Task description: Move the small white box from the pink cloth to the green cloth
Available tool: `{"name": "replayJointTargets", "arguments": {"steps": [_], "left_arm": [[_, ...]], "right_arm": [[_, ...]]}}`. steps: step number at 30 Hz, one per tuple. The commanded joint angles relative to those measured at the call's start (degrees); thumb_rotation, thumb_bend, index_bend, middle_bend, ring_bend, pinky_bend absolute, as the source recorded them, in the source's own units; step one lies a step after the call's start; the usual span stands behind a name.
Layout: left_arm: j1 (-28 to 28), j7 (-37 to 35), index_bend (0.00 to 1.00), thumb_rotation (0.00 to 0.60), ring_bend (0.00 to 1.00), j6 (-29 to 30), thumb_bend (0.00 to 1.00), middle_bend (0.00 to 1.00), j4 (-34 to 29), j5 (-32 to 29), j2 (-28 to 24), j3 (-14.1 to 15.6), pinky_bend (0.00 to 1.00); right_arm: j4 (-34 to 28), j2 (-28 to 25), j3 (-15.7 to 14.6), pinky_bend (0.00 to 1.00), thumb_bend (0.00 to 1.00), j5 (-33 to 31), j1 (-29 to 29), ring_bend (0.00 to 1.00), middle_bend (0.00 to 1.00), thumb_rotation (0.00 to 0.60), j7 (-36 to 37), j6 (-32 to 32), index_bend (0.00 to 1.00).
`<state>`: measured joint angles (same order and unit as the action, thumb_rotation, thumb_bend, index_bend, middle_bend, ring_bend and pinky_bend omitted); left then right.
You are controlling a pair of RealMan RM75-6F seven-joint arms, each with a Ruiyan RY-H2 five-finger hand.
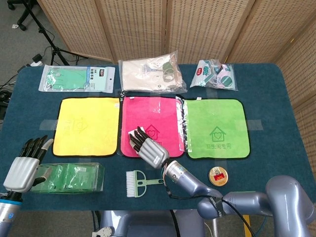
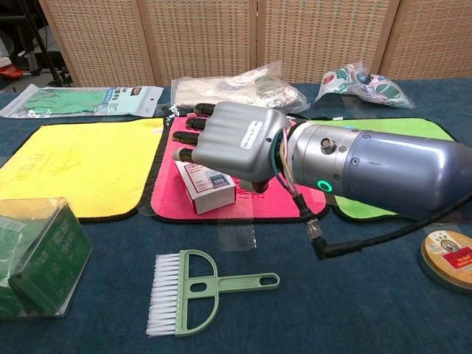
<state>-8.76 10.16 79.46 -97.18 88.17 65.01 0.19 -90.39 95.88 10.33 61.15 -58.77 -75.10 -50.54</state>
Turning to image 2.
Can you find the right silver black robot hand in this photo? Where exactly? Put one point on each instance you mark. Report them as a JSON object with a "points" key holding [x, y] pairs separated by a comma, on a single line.
{"points": [[236, 136]]}

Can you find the small white red box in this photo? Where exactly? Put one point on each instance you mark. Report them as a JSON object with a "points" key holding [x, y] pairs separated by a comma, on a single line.
{"points": [[210, 195]]}

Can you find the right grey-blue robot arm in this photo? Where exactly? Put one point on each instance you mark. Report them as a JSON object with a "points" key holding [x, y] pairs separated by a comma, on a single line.
{"points": [[387, 169]]}

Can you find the pink microfibre cloth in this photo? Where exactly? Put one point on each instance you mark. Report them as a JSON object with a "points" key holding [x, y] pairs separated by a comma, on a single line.
{"points": [[265, 206]]}

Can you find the yellow microfibre cloth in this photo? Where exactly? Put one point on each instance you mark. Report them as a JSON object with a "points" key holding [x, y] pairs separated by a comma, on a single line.
{"points": [[92, 166]]}

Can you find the green microfibre cloth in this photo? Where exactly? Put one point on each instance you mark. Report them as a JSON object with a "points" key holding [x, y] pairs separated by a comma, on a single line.
{"points": [[424, 127]]}

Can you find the clear green plastic box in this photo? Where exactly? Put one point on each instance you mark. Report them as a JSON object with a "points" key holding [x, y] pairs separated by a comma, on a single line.
{"points": [[51, 258]]}

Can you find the beige bag in clear plastic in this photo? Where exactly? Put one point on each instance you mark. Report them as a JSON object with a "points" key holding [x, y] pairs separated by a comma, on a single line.
{"points": [[221, 90]]}

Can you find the clear tape strip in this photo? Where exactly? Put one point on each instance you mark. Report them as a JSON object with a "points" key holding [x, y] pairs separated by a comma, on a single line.
{"points": [[236, 234]]}

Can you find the wooden perforated folding screen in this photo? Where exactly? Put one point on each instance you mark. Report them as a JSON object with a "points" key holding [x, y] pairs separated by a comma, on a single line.
{"points": [[221, 37]]}

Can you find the green white packet in plastic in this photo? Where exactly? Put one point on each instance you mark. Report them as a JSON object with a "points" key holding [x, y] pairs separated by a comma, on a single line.
{"points": [[361, 86]]}

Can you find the green brush with white bristles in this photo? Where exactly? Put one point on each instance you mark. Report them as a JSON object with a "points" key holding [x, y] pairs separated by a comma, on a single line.
{"points": [[199, 287]]}

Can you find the packaged green rubber gloves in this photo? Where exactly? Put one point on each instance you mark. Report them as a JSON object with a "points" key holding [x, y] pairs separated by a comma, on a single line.
{"points": [[73, 101]]}

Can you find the black tripod stand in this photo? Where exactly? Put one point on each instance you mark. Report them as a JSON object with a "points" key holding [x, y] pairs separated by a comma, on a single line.
{"points": [[48, 55]]}

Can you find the round gold tin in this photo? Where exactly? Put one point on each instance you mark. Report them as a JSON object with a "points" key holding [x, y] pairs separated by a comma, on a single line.
{"points": [[450, 258]]}

